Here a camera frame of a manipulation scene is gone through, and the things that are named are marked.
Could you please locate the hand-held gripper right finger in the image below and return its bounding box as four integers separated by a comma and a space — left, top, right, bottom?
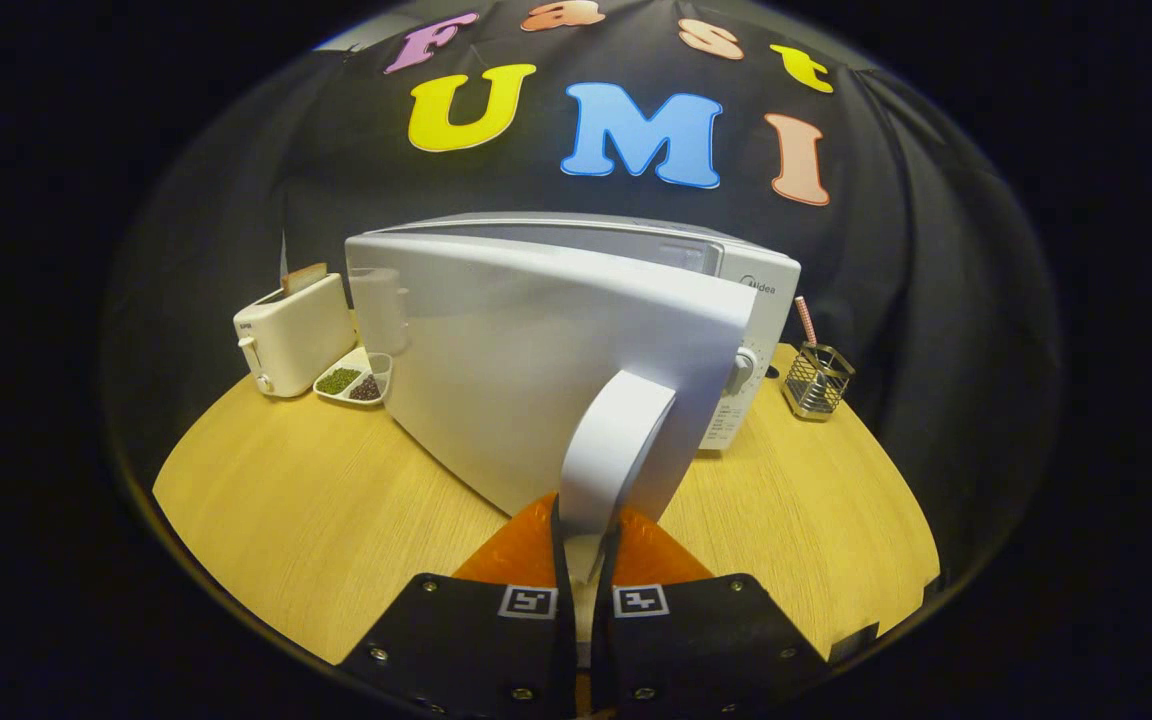
591, 505, 832, 720

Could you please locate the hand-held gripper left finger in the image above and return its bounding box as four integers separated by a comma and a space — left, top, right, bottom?
341, 492, 577, 720

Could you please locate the white microwave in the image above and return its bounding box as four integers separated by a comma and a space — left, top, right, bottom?
344, 212, 803, 586

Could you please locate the white divided dish with beans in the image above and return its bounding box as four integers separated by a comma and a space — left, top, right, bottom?
313, 346, 394, 406

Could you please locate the white toaster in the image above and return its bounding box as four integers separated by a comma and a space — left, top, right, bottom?
233, 263, 357, 399

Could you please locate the metal wire mesh holder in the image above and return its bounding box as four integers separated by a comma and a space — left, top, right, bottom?
781, 343, 855, 422

